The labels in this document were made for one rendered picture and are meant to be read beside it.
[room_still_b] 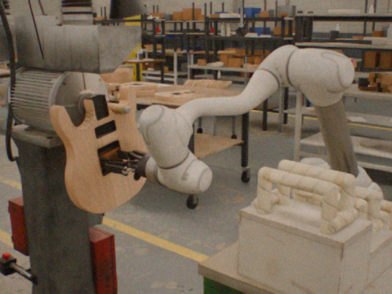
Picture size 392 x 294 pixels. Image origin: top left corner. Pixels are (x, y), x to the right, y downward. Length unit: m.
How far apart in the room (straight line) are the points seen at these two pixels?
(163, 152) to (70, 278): 1.00
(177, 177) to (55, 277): 0.91
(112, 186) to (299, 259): 0.82
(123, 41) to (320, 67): 0.62
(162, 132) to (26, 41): 0.84
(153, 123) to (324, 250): 0.55
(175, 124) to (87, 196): 0.47
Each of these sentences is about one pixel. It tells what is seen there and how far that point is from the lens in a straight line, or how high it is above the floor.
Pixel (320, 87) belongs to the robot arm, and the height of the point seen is 1.33.
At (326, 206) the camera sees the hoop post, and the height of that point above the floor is 1.17.
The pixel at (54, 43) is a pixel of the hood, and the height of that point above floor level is 1.47.
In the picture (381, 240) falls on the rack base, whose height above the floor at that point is 1.02.
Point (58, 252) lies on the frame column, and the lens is 2.07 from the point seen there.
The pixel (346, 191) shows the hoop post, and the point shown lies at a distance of 1.08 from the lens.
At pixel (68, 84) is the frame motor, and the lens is 1.75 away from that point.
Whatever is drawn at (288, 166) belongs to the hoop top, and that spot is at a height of 1.20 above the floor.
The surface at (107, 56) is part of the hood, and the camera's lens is 1.48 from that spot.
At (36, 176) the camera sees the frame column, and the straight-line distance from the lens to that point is 1.99.
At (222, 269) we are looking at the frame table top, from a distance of 1.24.
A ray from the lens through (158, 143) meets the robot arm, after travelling 1.29.
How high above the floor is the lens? 1.52
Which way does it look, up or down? 14 degrees down
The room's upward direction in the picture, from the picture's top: straight up
